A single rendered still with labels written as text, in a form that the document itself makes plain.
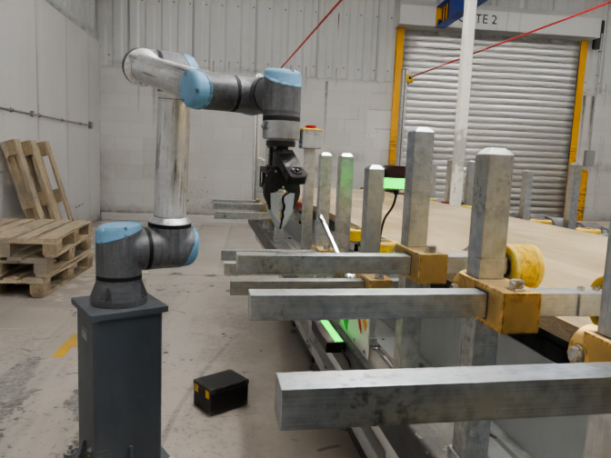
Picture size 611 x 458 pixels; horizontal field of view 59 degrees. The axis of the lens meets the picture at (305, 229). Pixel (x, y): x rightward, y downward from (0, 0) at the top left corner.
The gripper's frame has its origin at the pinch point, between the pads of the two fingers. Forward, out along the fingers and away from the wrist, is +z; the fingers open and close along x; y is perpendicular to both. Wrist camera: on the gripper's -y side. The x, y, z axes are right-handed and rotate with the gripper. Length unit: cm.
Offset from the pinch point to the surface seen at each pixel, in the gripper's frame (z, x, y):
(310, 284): 10.3, 0.1, -20.4
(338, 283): 10.1, -5.8, -21.6
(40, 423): 95, 62, 110
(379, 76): -160, -409, 693
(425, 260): 0, -7, -51
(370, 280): 8.6, -10.9, -26.1
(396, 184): -11.3, -18.6, -21.6
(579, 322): 6, -21, -69
